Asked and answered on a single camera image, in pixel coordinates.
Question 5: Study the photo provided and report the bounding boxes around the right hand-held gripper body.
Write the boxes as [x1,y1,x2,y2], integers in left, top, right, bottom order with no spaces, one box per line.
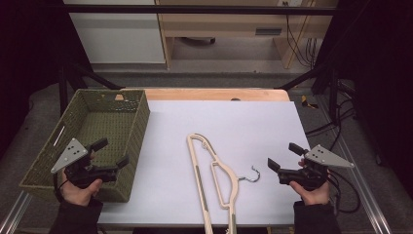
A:
[277,143,356,192]

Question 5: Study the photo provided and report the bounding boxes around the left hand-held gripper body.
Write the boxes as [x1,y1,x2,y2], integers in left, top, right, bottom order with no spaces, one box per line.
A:
[51,137,120,190]

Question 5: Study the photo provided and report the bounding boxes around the green woven basket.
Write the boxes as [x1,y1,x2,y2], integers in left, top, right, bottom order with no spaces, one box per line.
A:
[19,88,151,203]

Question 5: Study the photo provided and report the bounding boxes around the beige hanger with metal hook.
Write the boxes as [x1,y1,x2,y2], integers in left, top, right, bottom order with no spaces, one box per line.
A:
[186,132,262,234]

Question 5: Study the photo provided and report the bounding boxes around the person's right hand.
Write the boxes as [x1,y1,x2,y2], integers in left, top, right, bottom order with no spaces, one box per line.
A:
[288,158,331,207]

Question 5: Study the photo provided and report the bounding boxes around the person's left hand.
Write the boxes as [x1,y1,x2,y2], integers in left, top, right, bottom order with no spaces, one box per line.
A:
[58,170,104,208]

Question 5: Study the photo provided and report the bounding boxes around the yellow and black tool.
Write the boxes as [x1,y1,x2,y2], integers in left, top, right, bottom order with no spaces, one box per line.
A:
[300,95,319,110]

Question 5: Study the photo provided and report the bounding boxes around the white table sheet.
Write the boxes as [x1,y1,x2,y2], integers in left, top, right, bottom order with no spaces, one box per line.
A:
[96,99,337,227]

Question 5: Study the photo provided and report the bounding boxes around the black metal stand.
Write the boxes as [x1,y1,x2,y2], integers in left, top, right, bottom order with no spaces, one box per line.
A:
[276,62,341,122]
[57,61,126,115]

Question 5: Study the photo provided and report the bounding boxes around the black curtain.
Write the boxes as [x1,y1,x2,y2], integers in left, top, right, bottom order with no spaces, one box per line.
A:
[0,0,94,159]
[313,0,413,198]

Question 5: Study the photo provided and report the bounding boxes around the white cabinet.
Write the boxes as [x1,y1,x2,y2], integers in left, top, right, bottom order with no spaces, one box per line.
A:
[62,0,167,65]

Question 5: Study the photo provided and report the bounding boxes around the light wooden desk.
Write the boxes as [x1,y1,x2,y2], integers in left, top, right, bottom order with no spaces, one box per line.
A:
[155,0,339,70]

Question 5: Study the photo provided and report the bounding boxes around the black horizontal bar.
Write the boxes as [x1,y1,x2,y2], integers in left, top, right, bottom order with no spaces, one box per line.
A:
[61,4,339,16]

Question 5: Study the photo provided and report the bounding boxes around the black floor cables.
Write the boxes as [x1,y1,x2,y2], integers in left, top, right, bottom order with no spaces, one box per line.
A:
[305,97,357,161]

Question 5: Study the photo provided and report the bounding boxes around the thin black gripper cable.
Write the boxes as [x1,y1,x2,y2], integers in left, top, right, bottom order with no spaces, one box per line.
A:
[53,174,71,203]

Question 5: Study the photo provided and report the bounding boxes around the aluminium rail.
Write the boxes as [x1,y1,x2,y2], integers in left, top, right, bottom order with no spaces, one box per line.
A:
[316,94,394,234]
[0,190,33,234]

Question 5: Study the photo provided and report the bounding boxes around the hanging black cables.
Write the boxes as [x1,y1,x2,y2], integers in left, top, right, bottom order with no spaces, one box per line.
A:
[284,14,319,68]

